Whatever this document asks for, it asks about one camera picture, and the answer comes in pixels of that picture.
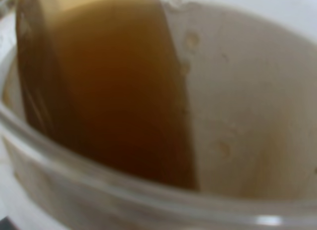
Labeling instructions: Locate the glass cup blue sleeve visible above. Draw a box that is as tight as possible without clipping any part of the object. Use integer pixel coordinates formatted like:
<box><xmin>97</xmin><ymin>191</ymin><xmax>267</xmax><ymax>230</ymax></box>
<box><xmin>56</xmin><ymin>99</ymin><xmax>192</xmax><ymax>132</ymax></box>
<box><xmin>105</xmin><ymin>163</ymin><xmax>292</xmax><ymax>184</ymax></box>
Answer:
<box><xmin>0</xmin><ymin>0</ymin><xmax>317</xmax><ymax>230</ymax></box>

